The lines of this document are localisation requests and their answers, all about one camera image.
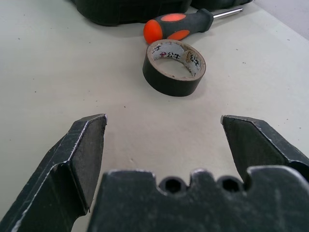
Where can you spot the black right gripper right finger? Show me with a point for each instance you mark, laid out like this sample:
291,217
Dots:
256,145

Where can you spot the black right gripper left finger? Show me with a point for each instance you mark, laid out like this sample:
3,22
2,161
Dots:
58,174

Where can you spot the black plastic tool case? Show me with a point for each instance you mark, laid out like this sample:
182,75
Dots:
135,12

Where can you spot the black tape roll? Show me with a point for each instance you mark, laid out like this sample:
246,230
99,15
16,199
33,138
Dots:
169,83

